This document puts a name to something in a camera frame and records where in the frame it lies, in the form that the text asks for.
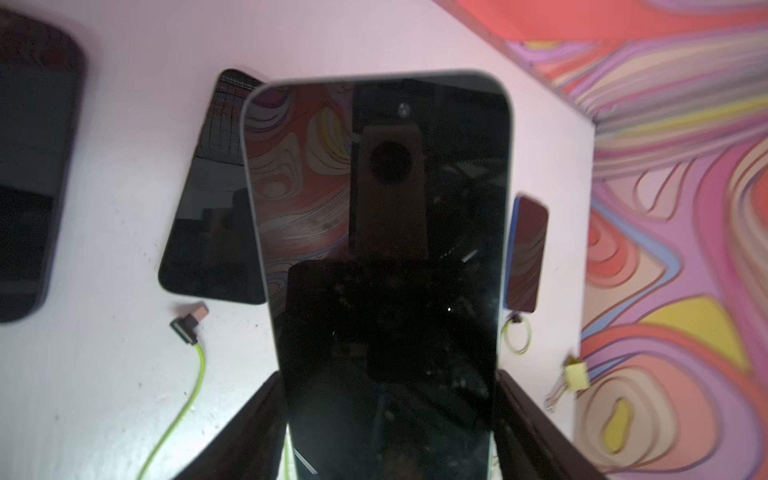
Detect green earphones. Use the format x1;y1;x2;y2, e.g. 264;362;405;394
501;312;533;356
129;300;210;479

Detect black phone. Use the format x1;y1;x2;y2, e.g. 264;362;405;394
158;69;266;305
241;71;512;479
1;8;87;323

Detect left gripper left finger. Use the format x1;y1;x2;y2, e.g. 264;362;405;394
176;371;287;480

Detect yellow binder clip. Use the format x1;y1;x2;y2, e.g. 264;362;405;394
544;356;591;413

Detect blue phone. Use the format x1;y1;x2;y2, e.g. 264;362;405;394
505;196;549;313

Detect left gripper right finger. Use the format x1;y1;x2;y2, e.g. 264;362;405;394
493;369;605;480

